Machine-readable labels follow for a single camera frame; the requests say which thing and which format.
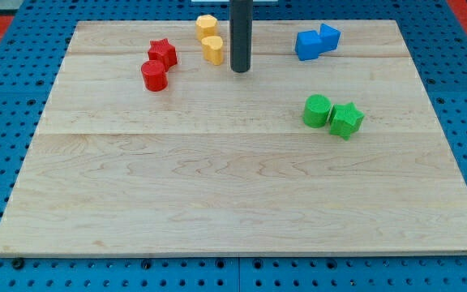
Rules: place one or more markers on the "green cylinder block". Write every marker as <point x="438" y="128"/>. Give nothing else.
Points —
<point x="316" y="111"/>

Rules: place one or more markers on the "light wooden board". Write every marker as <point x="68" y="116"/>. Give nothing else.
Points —
<point x="221" y="164"/>

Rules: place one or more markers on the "yellow heart block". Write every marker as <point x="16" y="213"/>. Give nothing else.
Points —
<point x="212" y="47"/>

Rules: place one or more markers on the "red cylinder block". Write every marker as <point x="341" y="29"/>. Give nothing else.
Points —
<point x="154" y="75"/>

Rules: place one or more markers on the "green star block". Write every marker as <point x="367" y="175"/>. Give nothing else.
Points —
<point x="345" y="120"/>

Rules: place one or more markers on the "red star block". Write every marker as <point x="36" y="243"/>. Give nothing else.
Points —
<point x="161" y="50"/>

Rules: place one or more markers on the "yellow hexagon block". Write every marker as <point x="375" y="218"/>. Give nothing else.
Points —
<point x="206" y="26"/>

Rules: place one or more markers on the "blue cube block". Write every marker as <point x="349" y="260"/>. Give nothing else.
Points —
<point x="307" y="45"/>

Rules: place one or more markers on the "dark grey cylindrical pointer rod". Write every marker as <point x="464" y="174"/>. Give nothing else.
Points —
<point x="240" y="34"/>

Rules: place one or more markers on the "blue triangular block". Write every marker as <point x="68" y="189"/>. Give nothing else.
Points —
<point x="330" y="37"/>

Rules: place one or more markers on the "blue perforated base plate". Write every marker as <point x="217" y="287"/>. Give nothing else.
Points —
<point x="30" y="56"/>

